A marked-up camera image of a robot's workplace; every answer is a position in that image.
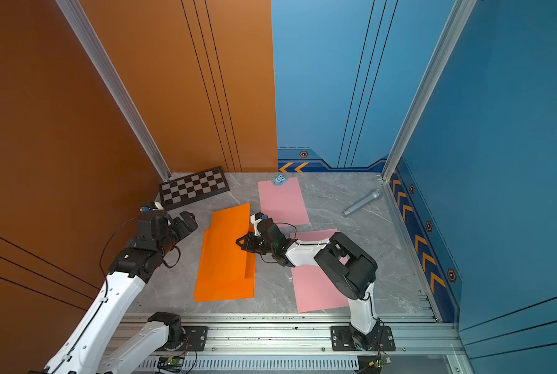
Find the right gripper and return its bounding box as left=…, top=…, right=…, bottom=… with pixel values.
left=234, top=231, right=277, bottom=255

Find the orange paper front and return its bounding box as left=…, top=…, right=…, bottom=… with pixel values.
left=194, top=228, right=256, bottom=302

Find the right small circuit board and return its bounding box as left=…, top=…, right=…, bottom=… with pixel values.
left=356, top=355, right=392, bottom=374

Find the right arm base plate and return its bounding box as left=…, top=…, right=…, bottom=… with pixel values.
left=330, top=324, right=396, bottom=352

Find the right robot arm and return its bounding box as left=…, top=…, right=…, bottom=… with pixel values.
left=236, top=213, right=381, bottom=351

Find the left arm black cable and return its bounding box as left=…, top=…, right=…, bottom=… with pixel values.
left=99, top=216, right=141, bottom=300

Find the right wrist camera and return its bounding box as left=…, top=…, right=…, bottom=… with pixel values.
left=250, top=212, right=269, bottom=236

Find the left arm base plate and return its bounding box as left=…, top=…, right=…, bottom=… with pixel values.
left=162, top=326, right=208, bottom=354

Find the small blue toy box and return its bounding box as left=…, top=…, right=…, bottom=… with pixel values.
left=272, top=175, right=287, bottom=186

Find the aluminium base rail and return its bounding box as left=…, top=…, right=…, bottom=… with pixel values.
left=181, top=313, right=465, bottom=356

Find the black white chessboard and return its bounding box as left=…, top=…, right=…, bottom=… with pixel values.
left=159, top=167, right=230, bottom=210

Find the grey metal cylinder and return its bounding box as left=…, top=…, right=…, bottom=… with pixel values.
left=342, top=190, right=381, bottom=218

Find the green circuit board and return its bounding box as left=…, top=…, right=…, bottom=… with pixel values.
left=156, top=355, right=185, bottom=373

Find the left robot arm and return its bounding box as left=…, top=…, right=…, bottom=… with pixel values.
left=42, top=206, right=198, bottom=373

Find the pink paper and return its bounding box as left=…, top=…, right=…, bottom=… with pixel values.
left=257, top=177, right=310, bottom=226
left=286, top=229, right=348, bottom=313

